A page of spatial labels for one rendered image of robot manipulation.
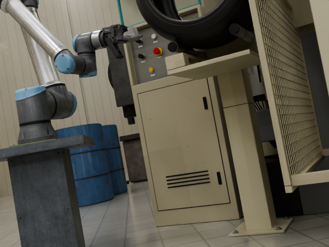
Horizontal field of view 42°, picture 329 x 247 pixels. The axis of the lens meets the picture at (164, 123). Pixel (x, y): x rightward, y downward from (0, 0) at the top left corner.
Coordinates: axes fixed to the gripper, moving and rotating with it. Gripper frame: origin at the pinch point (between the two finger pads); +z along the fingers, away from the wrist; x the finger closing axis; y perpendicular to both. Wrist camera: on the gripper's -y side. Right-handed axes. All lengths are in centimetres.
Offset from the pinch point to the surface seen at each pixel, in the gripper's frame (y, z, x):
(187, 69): -19.2, 26.7, -9.7
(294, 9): 5, 68, 20
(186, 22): 0.1, 29.0, -12.2
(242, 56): -16, 50, -9
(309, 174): -58, 80, -58
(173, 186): -80, -16, 59
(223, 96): -30, 30, 27
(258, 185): -74, 44, 27
